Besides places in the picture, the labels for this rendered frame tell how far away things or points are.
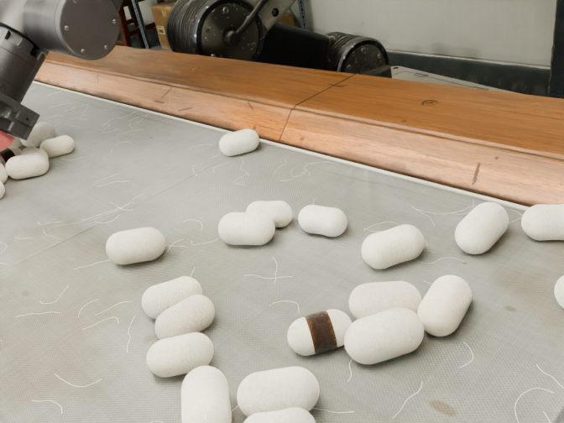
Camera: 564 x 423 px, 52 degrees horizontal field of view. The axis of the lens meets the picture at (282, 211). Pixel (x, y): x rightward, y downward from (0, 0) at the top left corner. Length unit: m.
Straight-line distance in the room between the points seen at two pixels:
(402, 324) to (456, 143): 0.18
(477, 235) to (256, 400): 0.15
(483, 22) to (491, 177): 2.25
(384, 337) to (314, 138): 0.25
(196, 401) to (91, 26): 0.35
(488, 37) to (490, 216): 2.32
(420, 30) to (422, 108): 2.36
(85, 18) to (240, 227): 0.24
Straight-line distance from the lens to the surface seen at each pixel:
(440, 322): 0.27
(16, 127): 0.55
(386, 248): 0.32
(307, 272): 0.34
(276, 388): 0.25
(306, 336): 0.27
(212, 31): 0.95
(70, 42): 0.51
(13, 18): 0.58
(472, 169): 0.40
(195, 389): 0.26
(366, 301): 0.28
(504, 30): 2.59
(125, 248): 0.37
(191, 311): 0.30
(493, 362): 0.28
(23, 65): 0.57
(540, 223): 0.34
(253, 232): 0.35
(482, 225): 0.33
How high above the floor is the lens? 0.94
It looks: 30 degrees down
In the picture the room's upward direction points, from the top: 11 degrees counter-clockwise
